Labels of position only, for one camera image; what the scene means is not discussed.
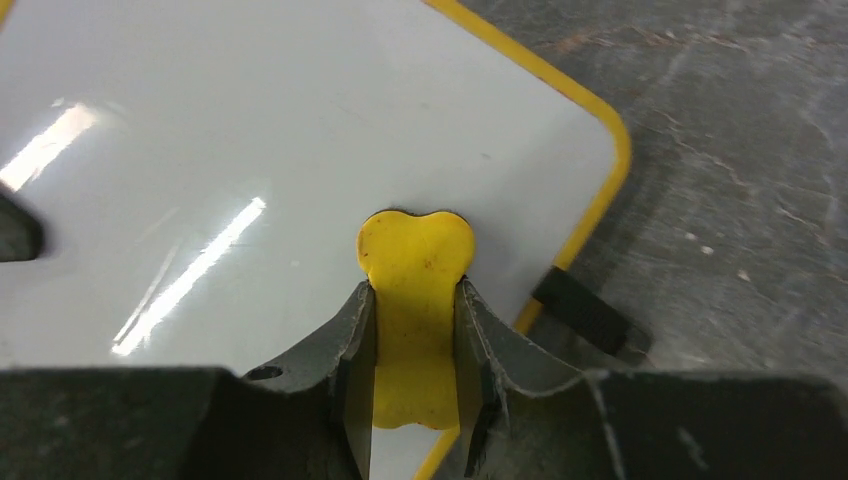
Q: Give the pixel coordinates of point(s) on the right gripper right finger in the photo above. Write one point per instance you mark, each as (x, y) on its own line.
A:
(525, 414)

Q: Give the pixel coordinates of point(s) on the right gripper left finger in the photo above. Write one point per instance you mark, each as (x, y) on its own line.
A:
(305, 414)

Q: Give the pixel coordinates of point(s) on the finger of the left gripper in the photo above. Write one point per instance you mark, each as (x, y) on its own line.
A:
(22, 234)

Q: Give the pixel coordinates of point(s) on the yellow bone shaped eraser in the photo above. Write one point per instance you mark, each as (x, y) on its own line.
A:
(414, 263)

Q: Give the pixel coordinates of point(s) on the yellow framed whiteboard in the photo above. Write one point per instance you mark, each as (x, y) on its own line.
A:
(202, 170)

